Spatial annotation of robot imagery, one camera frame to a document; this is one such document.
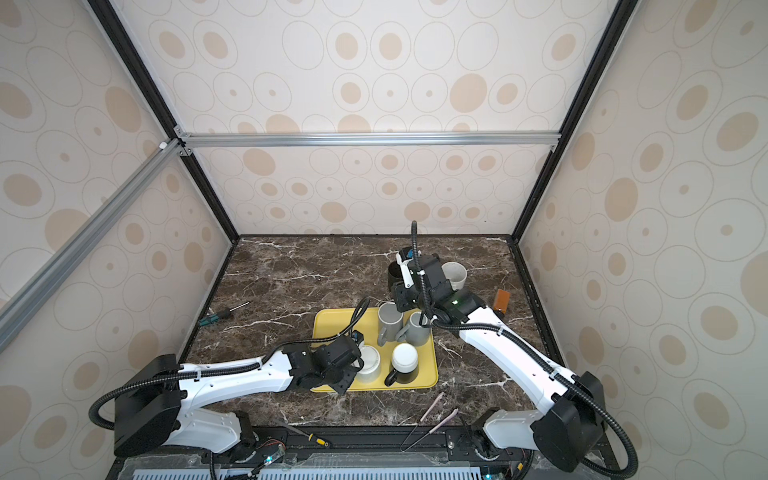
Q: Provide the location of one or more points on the pink tweezers left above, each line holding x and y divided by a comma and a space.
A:
422, 419

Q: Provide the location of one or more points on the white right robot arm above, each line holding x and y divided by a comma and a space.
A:
570, 415

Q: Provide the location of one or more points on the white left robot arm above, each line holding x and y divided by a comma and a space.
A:
167, 403

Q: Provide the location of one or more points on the left aluminium frame bar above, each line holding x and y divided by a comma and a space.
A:
36, 292

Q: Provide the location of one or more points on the yellow plastic tray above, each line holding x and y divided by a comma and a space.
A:
329, 322

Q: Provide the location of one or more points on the black mug white bottom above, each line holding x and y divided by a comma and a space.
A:
404, 365

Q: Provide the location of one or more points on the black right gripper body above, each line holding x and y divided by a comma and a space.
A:
408, 299

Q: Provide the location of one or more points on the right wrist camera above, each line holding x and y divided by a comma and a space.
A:
403, 261

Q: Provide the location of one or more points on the white mug front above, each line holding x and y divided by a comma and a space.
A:
369, 363

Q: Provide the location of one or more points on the tall grey mug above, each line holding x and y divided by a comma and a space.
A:
390, 322

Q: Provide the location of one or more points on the yellow black screwdriver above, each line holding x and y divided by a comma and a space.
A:
311, 437

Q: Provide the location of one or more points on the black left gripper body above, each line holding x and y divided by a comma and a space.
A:
338, 380

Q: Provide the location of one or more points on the white speckled mug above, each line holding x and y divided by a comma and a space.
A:
456, 274

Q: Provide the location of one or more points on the green handled screwdriver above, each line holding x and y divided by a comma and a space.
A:
215, 317

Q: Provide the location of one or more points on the horizontal aluminium frame bar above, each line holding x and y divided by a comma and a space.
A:
372, 139

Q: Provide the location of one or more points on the grey mug lying back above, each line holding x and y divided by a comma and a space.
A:
415, 331

